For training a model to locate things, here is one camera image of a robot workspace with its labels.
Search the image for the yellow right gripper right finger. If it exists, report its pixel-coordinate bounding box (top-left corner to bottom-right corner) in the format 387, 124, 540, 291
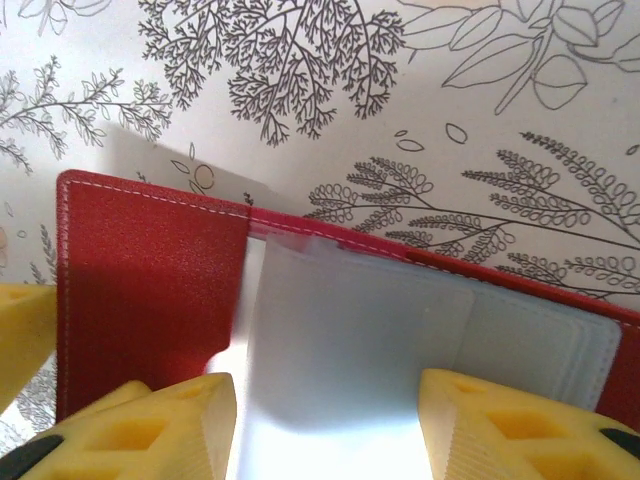
418, 368, 640, 480

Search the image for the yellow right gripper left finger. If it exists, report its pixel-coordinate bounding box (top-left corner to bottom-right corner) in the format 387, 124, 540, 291
9, 372, 237, 480

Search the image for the red leather card holder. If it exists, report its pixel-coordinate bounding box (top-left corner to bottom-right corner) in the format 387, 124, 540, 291
55, 168, 640, 480

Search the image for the plastic credit card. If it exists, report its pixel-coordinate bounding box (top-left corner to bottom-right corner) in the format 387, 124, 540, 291
207, 238, 431, 480

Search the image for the translucent white card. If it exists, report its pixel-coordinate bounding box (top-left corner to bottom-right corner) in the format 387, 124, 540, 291
102, 123, 274, 209

